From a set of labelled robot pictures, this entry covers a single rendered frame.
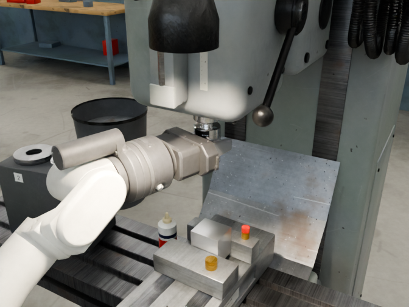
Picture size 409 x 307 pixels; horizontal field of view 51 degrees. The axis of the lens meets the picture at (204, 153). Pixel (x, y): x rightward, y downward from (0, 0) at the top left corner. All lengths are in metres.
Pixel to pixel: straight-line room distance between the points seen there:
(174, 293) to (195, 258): 0.07
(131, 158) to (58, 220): 0.13
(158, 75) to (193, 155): 0.14
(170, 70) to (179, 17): 0.17
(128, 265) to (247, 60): 0.56
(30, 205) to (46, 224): 0.50
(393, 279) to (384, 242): 0.31
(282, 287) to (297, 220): 0.22
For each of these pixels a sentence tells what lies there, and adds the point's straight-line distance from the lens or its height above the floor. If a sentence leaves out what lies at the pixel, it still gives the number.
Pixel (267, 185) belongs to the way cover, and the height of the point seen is 0.99.
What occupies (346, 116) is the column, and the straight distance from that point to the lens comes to 1.04.
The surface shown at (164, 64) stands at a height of 1.40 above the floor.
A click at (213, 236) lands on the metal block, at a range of 0.81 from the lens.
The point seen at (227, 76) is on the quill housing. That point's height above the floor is 1.38.
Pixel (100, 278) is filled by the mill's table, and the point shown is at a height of 0.92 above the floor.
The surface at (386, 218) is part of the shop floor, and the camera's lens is 2.99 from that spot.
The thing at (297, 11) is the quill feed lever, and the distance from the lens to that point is 0.66.
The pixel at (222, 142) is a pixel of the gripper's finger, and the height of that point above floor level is 1.24.
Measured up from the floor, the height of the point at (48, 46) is 0.25.
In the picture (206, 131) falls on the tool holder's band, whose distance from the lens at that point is 0.71.
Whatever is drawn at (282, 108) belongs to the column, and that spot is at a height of 1.19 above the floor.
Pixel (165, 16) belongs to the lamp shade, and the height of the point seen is 1.48.
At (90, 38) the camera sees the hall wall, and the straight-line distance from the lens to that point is 6.75.
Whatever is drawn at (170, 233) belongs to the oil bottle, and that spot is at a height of 0.99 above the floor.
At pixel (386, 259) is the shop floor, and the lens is 2.63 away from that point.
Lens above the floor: 1.54
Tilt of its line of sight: 25 degrees down
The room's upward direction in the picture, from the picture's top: straight up
